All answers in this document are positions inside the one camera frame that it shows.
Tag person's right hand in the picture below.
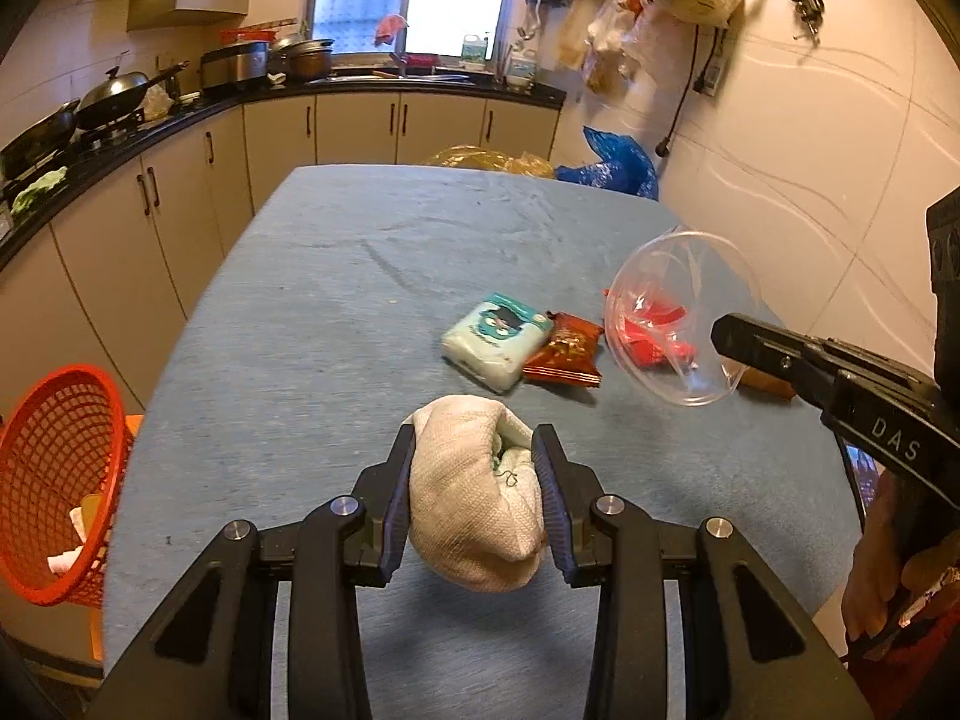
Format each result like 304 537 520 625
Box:
841 476 960 646

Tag kitchen window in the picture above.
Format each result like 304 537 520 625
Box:
311 0 515 61

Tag black smartphone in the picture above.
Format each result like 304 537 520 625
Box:
844 441 886 522

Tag clear plastic container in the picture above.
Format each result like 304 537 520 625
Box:
604 229 766 407

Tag orange carton box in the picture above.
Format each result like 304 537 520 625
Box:
739 367 796 400

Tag stacked metal pots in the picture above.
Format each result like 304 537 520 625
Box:
270 34 336 83

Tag red snack packet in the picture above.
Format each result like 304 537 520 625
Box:
521 311 605 389

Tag teal white tissue pack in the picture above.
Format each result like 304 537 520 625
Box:
440 292 554 393

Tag hanging brown food bag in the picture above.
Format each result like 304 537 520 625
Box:
583 0 653 96

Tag power strip with black cable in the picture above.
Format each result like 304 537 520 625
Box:
655 21 727 160

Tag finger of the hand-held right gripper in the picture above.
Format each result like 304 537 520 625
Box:
711 313 845 410

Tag white cloth roll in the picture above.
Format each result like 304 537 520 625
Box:
407 394 550 592

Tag steel rice cooker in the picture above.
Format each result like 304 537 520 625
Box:
199 41 271 95

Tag white plastic bag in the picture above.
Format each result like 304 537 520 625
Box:
46 506 106 578

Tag cream kitchen base cabinets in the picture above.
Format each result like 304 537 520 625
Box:
0 86 562 421

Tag green vegetables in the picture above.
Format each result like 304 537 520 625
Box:
9 167 68 217

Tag black kitchen countertop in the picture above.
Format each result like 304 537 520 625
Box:
0 75 567 271

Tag blue plastic bag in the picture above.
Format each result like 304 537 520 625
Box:
555 125 659 202

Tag wok with lid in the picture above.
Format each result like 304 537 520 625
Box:
75 60 188 130

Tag red torn packet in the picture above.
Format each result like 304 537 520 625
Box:
606 289 698 370

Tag orange plastic basket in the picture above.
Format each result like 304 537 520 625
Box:
0 364 137 608

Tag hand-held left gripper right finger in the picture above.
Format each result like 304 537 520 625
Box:
531 424 875 720

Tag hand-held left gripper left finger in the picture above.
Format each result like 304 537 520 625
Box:
88 424 417 720

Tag blue tablecloth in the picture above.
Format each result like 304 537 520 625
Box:
101 163 863 720

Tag black wok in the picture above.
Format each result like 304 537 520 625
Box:
0 99 82 179

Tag yellow plastic bag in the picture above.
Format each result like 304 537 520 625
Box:
420 144 557 179

